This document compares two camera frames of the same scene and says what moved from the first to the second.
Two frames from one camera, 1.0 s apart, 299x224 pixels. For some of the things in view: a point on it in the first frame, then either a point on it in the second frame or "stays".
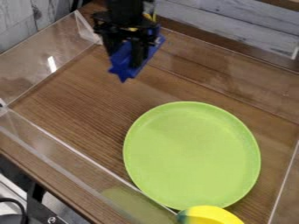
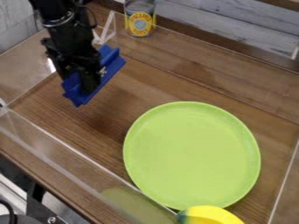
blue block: (120, 62) to (110, 64)
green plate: (190, 155) stays
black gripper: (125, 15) to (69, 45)
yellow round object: (206, 214) stays
